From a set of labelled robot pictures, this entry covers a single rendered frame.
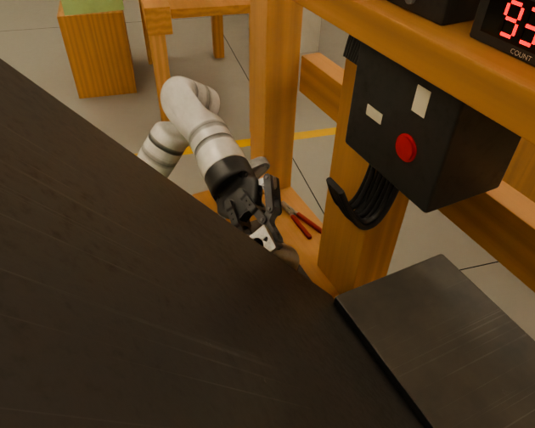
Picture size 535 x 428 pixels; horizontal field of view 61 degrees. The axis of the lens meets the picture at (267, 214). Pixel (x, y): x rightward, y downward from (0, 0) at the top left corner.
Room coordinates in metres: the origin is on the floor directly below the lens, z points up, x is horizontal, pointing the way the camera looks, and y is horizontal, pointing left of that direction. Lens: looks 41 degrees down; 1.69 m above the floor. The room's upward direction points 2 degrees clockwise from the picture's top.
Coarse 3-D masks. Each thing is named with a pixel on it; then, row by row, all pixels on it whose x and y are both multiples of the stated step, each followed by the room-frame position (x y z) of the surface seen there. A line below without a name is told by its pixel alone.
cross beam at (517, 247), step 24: (312, 72) 0.99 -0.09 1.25; (336, 72) 0.95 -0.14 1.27; (312, 96) 0.98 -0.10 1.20; (336, 96) 0.90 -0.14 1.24; (336, 120) 0.89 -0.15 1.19; (504, 192) 0.54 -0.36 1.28; (456, 216) 0.56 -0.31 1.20; (480, 216) 0.53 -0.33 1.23; (504, 216) 0.50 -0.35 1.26; (528, 216) 0.49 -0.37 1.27; (480, 240) 0.52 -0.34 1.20; (504, 240) 0.48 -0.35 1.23; (528, 240) 0.46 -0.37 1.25; (504, 264) 0.47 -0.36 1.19; (528, 264) 0.44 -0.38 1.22
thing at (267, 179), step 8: (264, 176) 0.53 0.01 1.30; (272, 176) 0.53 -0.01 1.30; (264, 184) 0.52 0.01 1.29; (272, 184) 0.51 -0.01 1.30; (264, 192) 0.51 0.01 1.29; (272, 192) 0.50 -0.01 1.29; (272, 200) 0.49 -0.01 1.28; (280, 200) 0.51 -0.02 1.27; (272, 208) 0.48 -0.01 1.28; (280, 208) 0.50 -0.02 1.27
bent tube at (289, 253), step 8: (264, 224) 0.46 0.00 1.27; (256, 232) 0.45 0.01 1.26; (264, 232) 0.45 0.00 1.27; (256, 240) 0.45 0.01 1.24; (264, 240) 0.44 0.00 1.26; (272, 240) 0.43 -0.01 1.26; (272, 248) 0.42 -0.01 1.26; (288, 248) 0.47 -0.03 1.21; (280, 256) 0.45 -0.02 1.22; (288, 256) 0.46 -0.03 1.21; (296, 256) 0.48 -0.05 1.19; (288, 264) 0.46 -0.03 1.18; (296, 264) 0.48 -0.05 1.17
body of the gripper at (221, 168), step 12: (228, 156) 0.57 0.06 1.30; (240, 156) 0.58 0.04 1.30; (216, 168) 0.55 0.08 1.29; (228, 168) 0.55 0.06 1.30; (240, 168) 0.55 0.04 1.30; (216, 180) 0.54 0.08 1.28; (228, 180) 0.54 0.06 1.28; (240, 180) 0.54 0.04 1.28; (252, 180) 0.53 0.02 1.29; (216, 192) 0.53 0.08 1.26; (228, 192) 0.54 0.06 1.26; (252, 192) 0.52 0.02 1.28; (240, 204) 0.51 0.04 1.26; (240, 216) 0.50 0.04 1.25
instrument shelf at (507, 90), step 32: (320, 0) 0.60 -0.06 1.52; (352, 0) 0.54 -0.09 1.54; (384, 0) 0.54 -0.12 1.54; (352, 32) 0.53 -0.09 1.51; (384, 32) 0.49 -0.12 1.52; (416, 32) 0.45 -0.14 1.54; (448, 32) 0.44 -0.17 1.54; (416, 64) 0.44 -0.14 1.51; (448, 64) 0.40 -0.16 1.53; (480, 64) 0.38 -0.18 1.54; (512, 64) 0.37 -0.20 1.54; (480, 96) 0.36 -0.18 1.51; (512, 96) 0.34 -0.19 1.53; (512, 128) 0.33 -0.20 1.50
